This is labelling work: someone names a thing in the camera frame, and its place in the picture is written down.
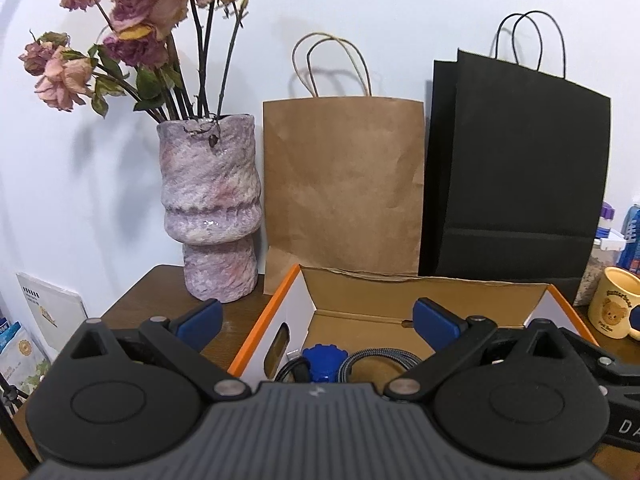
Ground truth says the thin black cable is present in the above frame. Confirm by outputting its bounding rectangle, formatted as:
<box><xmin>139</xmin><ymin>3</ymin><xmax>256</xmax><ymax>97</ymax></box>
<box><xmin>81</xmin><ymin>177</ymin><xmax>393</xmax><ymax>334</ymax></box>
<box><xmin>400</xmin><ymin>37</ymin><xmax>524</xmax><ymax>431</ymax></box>
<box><xmin>275</xmin><ymin>355</ymin><xmax>311</xmax><ymax>384</ymax></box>

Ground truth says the blue drink can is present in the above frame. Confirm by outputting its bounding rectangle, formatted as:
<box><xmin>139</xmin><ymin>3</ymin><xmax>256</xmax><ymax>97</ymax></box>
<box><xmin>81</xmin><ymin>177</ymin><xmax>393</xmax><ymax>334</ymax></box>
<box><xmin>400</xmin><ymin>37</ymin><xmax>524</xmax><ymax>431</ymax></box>
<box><xmin>616</xmin><ymin>203</ymin><xmax>640</xmax><ymax>275</ymax></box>

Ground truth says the yellow bear mug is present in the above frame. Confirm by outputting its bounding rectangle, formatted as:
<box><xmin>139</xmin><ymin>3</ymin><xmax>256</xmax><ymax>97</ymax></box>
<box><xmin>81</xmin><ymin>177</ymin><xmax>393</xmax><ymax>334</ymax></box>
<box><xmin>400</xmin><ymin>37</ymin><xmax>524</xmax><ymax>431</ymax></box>
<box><xmin>587</xmin><ymin>266</ymin><xmax>640</xmax><ymax>342</ymax></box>

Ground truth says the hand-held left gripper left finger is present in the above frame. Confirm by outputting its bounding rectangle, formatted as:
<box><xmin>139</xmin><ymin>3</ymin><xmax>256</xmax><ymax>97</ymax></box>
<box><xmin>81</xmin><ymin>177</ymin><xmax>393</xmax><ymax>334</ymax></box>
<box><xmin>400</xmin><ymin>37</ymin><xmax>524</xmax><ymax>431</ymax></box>
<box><xmin>70</xmin><ymin>298</ymin><xmax>251</xmax><ymax>403</ymax></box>

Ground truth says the clear food container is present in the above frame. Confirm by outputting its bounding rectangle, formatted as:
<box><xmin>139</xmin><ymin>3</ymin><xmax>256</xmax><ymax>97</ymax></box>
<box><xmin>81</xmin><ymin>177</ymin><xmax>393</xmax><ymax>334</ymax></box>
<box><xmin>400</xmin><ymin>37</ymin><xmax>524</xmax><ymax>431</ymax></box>
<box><xmin>572</xmin><ymin>237</ymin><xmax>626</xmax><ymax>307</ymax></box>

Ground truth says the black light stand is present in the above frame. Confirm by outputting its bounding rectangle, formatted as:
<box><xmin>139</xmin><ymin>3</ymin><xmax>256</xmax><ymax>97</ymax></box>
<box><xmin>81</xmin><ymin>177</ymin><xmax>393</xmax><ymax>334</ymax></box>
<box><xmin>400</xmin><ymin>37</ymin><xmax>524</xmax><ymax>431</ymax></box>
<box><xmin>0</xmin><ymin>370</ymin><xmax>42</xmax><ymax>476</ymax></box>

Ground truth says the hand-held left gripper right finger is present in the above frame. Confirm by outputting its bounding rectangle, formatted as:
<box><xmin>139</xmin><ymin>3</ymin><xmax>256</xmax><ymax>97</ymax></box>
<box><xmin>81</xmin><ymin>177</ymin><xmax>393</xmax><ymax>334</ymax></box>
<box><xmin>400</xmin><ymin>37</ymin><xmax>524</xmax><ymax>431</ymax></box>
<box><xmin>382</xmin><ymin>297</ymin><xmax>571</xmax><ymax>403</ymax></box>

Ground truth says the white flat box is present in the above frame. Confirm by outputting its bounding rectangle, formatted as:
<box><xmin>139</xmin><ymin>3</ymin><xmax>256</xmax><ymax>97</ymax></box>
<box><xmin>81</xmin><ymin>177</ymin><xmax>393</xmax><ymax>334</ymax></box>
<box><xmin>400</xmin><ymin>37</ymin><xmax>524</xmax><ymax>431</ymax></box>
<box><xmin>16</xmin><ymin>272</ymin><xmax>88</xmax><ymax>361</ymax></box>

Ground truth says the blue gear-shaped plastic part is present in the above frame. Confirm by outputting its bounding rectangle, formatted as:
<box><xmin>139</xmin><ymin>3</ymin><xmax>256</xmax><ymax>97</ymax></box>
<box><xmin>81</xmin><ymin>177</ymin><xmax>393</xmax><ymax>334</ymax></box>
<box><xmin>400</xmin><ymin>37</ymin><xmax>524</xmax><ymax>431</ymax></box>
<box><xmin>301</xmin><ymin>343</ymin><xmax>349</xmax><ymax>384</ymax></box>

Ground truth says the purple lidded jar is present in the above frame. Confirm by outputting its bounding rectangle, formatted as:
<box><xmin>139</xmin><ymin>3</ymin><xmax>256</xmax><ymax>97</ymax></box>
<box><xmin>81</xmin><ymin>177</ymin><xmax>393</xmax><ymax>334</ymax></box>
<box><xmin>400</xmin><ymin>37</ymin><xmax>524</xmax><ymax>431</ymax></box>
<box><xmin>597</xmin><ymin>201</ymin><xmax>616</xmax><ymax>239</ymax></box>

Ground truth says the red cardboard box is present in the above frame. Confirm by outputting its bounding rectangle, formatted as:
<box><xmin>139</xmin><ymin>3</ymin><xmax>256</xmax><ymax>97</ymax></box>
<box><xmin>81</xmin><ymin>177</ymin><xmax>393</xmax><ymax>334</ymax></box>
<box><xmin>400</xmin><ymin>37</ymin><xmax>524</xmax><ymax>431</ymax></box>
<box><xmin>227</xmin><ymin>264</ymin><xmax>601</xmax><ymax>392</ymax></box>

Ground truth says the grey braided cable bundle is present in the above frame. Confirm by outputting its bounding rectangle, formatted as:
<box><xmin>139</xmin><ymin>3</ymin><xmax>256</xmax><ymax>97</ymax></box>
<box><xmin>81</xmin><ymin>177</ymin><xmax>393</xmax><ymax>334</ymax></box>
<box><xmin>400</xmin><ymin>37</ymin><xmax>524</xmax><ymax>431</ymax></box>
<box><xmin>336</xmin><ymin>349</ymin><xmax>424</xmax><ymax>384</ymax></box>

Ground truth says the black paper bag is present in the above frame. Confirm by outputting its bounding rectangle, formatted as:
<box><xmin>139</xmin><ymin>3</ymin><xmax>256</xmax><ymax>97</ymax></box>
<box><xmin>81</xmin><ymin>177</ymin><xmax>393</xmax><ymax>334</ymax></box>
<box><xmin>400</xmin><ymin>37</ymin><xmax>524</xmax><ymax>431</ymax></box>
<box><xmin>417</xmin><ymin>10</ymin><xmax>612</xmax><ymax>279</ymax></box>

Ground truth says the pink mottled ceramic vase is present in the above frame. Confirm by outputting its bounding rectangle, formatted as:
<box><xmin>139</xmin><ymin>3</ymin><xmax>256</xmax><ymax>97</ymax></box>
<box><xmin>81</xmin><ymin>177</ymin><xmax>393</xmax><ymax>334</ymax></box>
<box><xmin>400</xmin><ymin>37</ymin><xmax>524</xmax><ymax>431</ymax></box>
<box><xmin>156</xmin><ymin>114</ymin><xmax>263</xmax><ymax>304</ymax></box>

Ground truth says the brown paper bag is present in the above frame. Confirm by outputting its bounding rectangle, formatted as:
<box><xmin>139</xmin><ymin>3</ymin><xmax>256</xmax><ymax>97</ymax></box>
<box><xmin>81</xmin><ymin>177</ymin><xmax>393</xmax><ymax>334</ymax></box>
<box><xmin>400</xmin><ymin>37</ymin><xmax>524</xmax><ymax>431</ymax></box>
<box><xmin>262</xmin><ymin>32</ymin><xmax>426</xmax><ymax>296</ymax></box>

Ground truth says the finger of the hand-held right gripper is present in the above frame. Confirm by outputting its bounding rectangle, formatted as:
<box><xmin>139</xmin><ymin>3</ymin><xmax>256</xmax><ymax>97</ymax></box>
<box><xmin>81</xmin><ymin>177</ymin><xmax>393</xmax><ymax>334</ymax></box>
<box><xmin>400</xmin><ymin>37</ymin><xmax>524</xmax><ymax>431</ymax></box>
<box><xmin>559</xmin><ymin>327</ymin><xmax>640</xmax><ymax>397</ymax></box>

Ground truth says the dried pink rose bouquet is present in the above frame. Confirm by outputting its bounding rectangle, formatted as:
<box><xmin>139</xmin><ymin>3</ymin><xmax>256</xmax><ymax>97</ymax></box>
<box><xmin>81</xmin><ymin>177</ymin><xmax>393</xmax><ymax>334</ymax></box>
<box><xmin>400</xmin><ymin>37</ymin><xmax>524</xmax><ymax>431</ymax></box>
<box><xmin>19</xmin><ymin>0</ymin><xmax>273</xmax><ymax>123</ymax></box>

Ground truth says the blue and white packet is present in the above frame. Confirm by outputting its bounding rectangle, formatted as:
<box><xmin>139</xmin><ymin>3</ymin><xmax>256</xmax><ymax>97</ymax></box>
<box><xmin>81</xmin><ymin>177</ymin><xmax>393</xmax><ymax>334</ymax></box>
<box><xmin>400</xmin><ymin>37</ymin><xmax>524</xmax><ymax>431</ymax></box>
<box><xmin>0</xmin><ymin>317</ymin><xmax>51</xmax><ymax>401</ymax></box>

